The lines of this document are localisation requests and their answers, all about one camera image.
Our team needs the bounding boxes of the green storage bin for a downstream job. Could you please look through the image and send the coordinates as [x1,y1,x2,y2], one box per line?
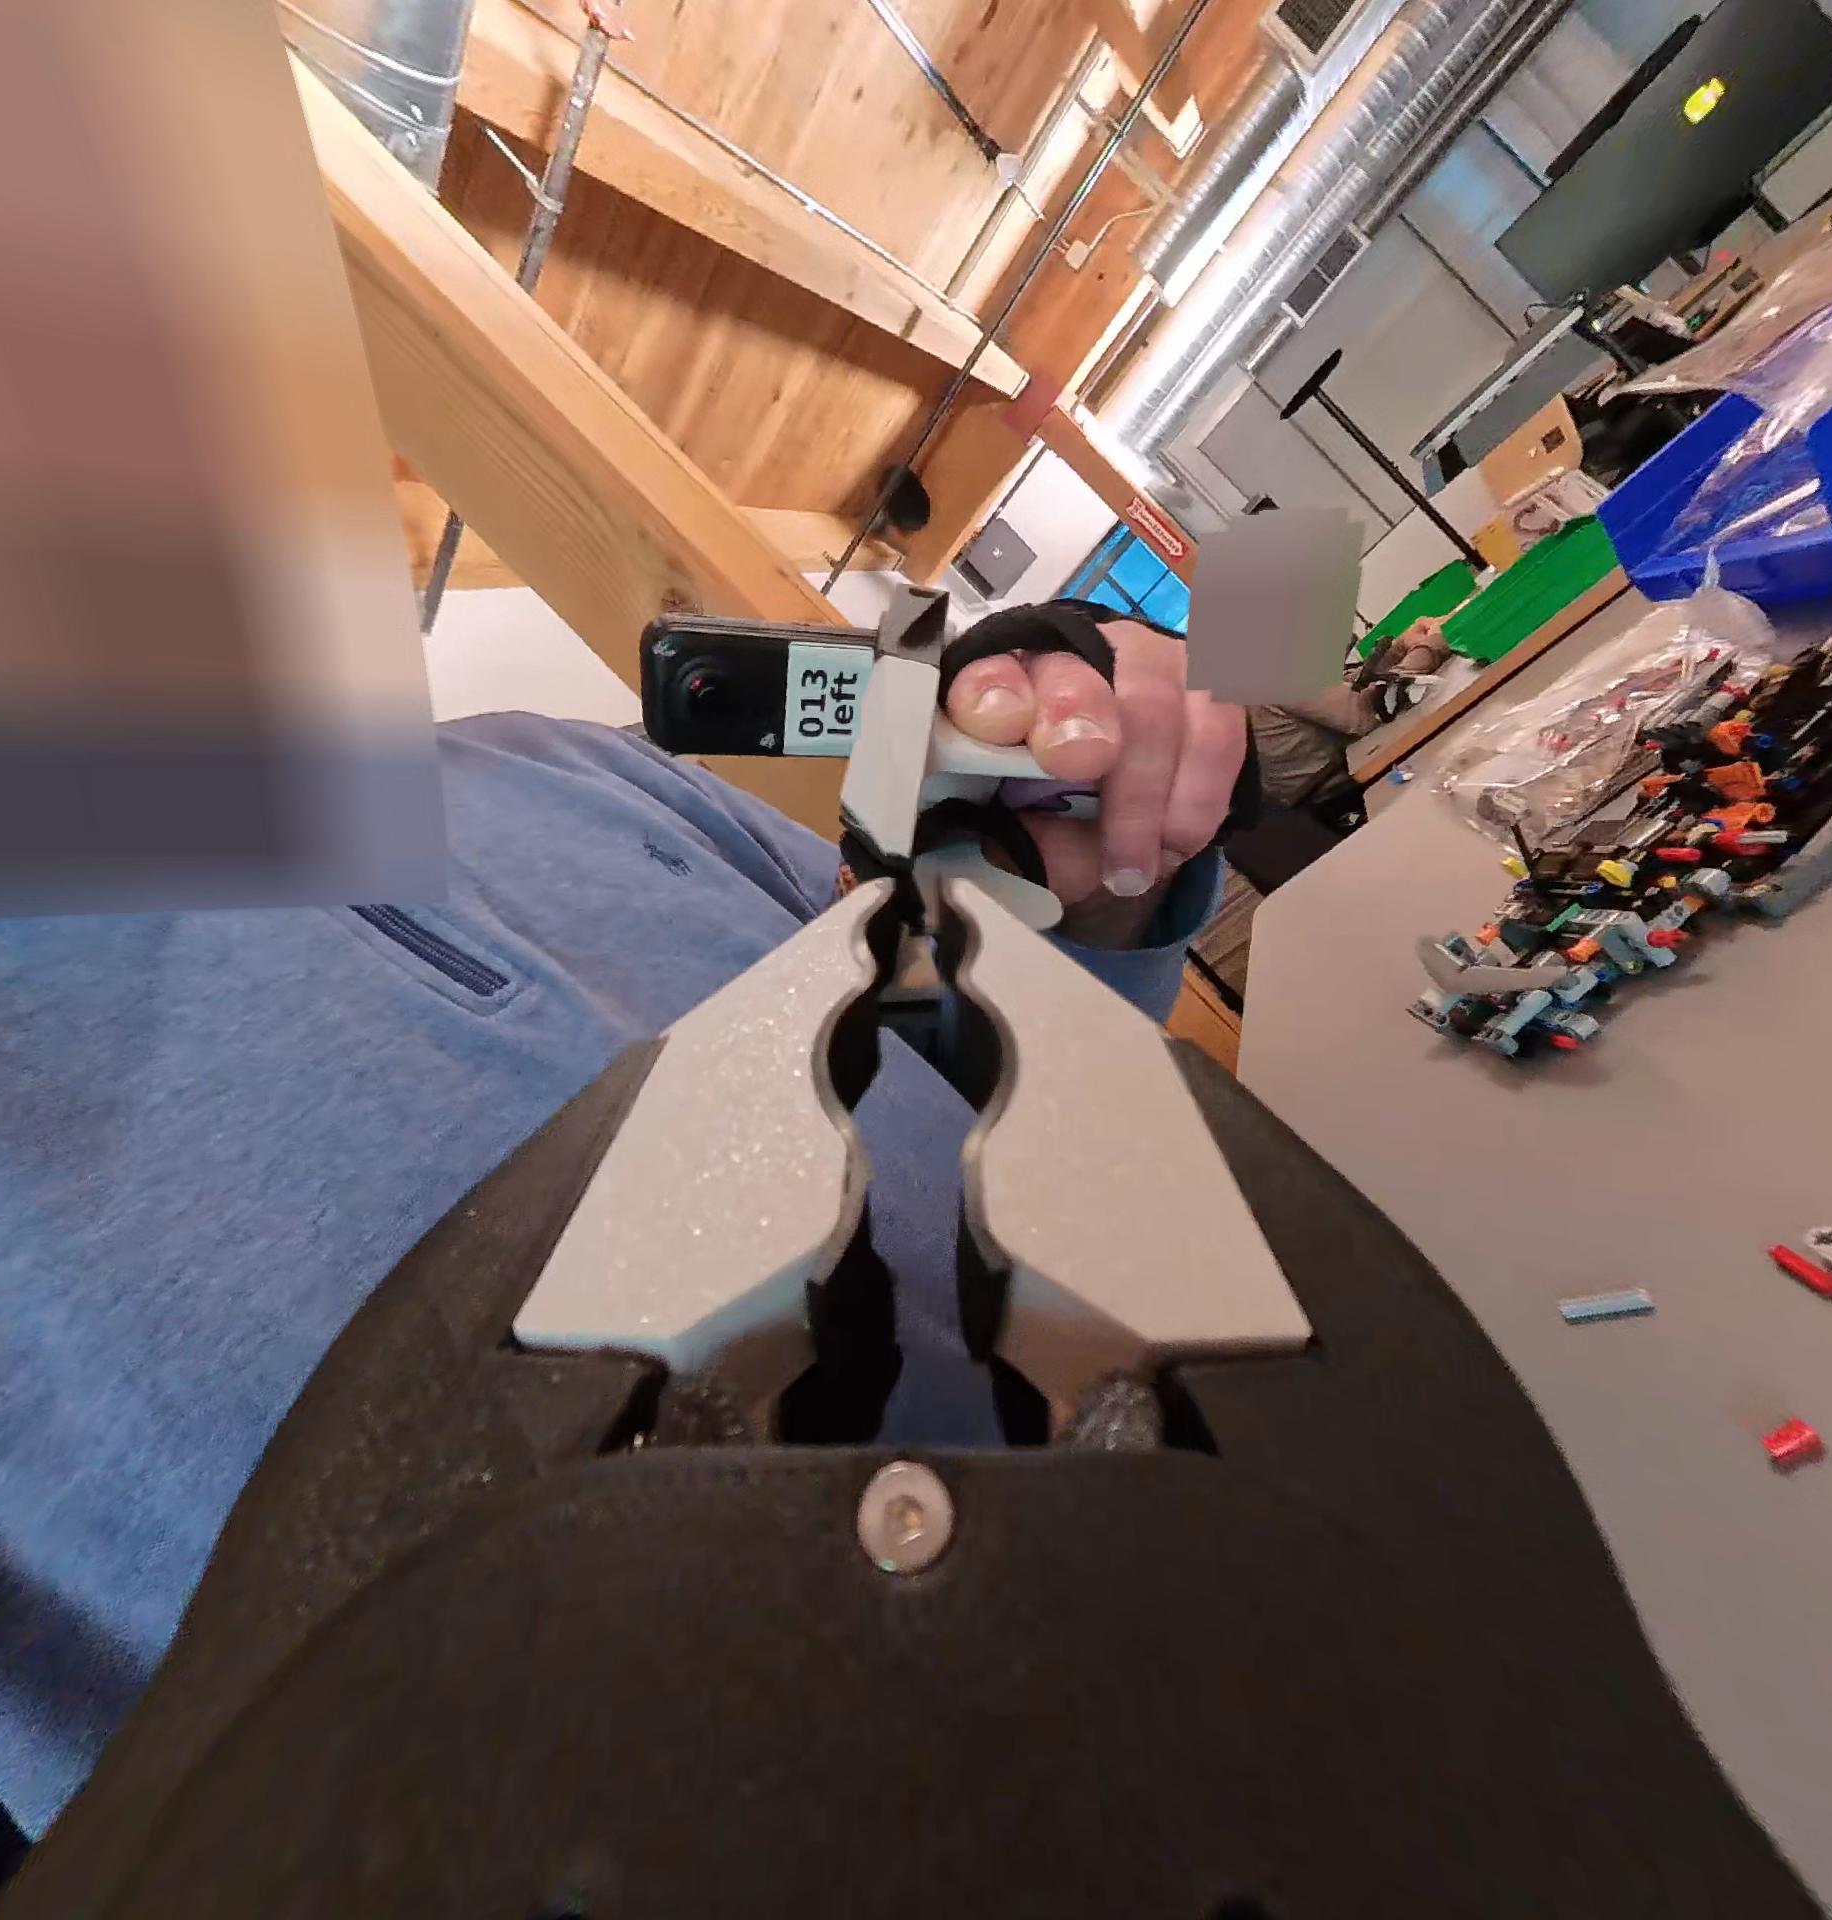
[1366,517,1626,669]

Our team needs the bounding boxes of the person's left hand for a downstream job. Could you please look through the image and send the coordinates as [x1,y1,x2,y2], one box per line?
[941,611,1263,945]

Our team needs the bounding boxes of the cardboard box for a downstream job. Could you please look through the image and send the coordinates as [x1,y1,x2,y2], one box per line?
[1441,400,1591,556]

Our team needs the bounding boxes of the wooden ceiling beams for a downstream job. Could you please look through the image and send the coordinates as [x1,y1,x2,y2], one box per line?
[287,0,1278,827]

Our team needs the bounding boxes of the blue storage bin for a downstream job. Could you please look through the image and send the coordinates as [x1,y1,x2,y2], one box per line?
[1601,285,1832,608]

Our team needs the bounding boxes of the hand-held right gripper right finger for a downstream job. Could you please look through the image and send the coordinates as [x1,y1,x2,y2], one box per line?
[941,873,1313,1441]

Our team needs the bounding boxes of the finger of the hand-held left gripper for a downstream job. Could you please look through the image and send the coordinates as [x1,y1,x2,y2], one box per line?
[917,733,1103,896]
[844,660,943,879]

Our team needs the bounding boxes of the person's blue clothing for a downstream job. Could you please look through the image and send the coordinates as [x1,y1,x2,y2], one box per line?
[0,708,1218,1839]

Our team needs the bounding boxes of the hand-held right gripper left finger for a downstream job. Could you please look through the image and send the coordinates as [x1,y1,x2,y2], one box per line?
[515,880,893,1441]

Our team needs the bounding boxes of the silver ventilation duct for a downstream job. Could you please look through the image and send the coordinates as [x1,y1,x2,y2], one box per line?
[1112,0,1578,452]

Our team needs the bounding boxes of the partly built lego model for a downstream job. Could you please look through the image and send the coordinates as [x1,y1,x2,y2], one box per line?
[1411,614,1832,1066]

